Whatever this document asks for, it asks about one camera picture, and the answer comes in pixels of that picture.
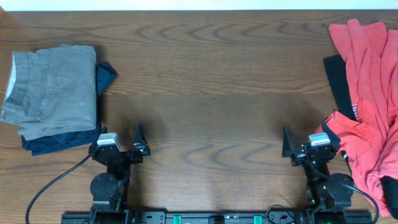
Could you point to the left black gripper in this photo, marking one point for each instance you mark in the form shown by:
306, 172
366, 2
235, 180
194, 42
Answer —
139, 146

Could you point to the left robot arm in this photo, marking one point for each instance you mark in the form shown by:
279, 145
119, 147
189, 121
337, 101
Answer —
110, 189

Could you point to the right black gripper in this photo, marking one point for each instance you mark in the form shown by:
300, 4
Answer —
286, 148

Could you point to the black garment with logo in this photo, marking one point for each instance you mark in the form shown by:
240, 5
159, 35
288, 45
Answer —
335, 68

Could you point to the red orange t-shirt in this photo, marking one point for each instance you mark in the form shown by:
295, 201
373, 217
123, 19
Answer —
369, 145

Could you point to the folded grey shorts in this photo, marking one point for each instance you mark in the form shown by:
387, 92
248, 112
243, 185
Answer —
52, 91

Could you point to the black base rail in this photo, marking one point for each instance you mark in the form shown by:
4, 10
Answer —
273, 216

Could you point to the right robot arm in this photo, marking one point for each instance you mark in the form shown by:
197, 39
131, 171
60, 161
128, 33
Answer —
329, 193

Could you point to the folded navy garment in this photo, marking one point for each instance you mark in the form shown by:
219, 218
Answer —
105, 75

